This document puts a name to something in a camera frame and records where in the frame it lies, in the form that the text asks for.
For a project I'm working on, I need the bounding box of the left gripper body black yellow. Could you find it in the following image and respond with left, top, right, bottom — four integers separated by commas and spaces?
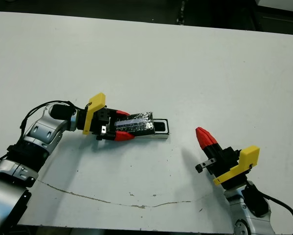
77, 92, 118, 141

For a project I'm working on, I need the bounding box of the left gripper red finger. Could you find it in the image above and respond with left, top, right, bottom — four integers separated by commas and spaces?
101, 131, 135, 142
111, 110, 131, 118

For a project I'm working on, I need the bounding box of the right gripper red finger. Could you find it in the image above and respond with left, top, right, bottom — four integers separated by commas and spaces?
195, 127, 219, 160
200, 126, 225, 158

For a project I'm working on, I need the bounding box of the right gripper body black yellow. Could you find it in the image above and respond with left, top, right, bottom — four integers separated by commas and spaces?
195, 145, 261, 190

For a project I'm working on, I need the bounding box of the black camera box lid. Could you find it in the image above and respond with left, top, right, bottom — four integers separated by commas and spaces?
109, 111, 157, 138

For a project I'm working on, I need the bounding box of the dark metal pole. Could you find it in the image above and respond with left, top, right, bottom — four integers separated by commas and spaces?
177, 0, 186, 25

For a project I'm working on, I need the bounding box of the white background object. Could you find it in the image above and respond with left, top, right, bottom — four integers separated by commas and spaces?
256, 0, 293, 13

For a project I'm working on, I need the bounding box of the camera box base white inside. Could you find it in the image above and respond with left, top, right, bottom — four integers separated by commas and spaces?
146, 118, 172, 141

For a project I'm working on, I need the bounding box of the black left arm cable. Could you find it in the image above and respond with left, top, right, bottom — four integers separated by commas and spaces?
19, 99, 86, 131

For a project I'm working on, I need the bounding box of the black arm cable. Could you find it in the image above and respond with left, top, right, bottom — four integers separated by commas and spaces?
258, 190, 293, 235
19, 99, 86, 131

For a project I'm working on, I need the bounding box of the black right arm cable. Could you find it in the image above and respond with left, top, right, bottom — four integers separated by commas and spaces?
258, 190, 293, 235

